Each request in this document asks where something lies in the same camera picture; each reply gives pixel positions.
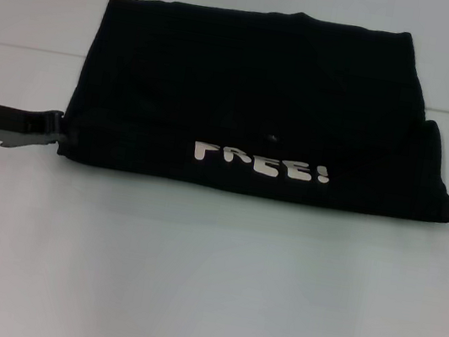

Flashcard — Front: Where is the black shirt with FREE print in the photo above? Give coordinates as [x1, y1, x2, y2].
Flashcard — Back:
[55, 0, 449, 226]

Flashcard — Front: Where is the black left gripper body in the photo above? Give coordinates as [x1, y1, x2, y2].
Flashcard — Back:
[0, 100, 66, 157]

